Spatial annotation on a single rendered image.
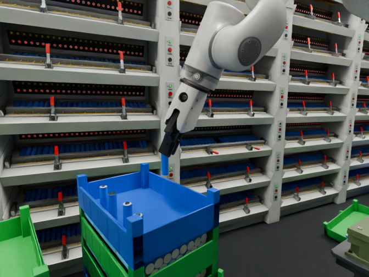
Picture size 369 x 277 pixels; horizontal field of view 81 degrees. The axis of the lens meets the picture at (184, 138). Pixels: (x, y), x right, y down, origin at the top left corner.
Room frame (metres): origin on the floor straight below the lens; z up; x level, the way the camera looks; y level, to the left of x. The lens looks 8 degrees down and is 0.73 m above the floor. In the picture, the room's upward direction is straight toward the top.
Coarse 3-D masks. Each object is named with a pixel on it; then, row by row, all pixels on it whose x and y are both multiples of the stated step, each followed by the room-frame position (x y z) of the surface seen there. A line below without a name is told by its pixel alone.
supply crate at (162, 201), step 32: (96, 192) 0.55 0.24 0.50; (128, 192) 0.60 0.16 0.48; (160, 192) 0.59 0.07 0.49; (192, 192) 0.49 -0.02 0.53; (96, 224) 0.42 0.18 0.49; (128, 224) 0.31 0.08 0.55; (160, 224) 0.43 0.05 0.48; (192, 224) 0.38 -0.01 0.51; (128, 256) 0.31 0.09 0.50; (160, 256) 0.33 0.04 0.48
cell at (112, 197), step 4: (112, 192) 0.44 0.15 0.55; (108, 196) 0.43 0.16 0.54; (112, 196) 0.43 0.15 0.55; (116, 196) 0.44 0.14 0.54; (108, 200) 0.43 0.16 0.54; (112, 200) 0.43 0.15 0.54; (116, 200) 0.44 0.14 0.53; (108, 204) 0.43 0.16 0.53; (112, 204) 0.43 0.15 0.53; (116, 204) 0.43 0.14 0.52; (108, 208) 0.43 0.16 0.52; (112, 208) 0.43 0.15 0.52; (116, 208) 0.43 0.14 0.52; (112, 212) 0.43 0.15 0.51; (116, 212) 0.43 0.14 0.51; (116, 216) 0.43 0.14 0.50
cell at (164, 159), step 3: (162, 156) 0.51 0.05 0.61; (165, 156) 0.51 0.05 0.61; (162, 159) 0.51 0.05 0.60; (165, 159) 0.51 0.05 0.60; (168, 159) 0.51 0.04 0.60; (162, 162) 0.51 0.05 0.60; (165, 162) 0.51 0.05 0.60; (168, 162) 0.51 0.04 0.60; (162, 165) 0.51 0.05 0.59; (165, 165) 0.51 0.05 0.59; (168, 165) 0.51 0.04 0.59; (162, 168) 0.51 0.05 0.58; (165, 168) 0.51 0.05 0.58; (168, 168) 0.51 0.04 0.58; (162, 171) 0.51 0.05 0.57; (165, 171) 0.51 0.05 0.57; (168, 171) 0.51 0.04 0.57; (162, 174) 0.51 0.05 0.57; (165, 174) 0.51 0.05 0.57; (168, 174) 0.51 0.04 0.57
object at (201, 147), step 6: (210, 144) 1.17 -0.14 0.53; (216, 144) 1.18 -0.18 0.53; (222, 144) 1.19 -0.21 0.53; (228, 144) 1.20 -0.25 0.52; (234, 144) 1.22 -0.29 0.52; (240, 144) 1.23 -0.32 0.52; (246, 144) 1.25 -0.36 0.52; (252, 144) 1.27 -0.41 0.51; (258, 144) 1.29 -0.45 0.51; (186, 150) 1.10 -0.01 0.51; (192, 150) 1.10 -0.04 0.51
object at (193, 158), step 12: (192, 132) 1.24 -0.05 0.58; (204, 132) 1.27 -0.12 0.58; (216, 132) 1.31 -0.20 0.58; (180, 156) 1.03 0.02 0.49; (192, 156) 1.07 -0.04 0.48; (204, 156) 1.09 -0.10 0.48; (216, 156) 1.12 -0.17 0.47; (228, 156) 1.16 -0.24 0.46; (240, 156) 1.19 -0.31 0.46; (252, 156) 1.23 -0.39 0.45
